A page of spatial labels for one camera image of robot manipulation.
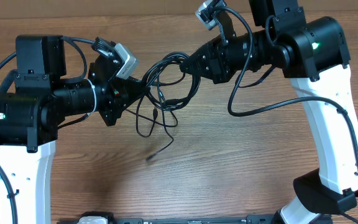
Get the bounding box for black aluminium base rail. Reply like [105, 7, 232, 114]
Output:
[57, 211, 334, 224]

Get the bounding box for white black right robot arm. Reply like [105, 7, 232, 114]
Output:
[180, 1, 358, 223]

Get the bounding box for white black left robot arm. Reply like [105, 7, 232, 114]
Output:
[0, 35, 147, 223]

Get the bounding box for thin black cable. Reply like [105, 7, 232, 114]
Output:
[125, 77, 186, 162]

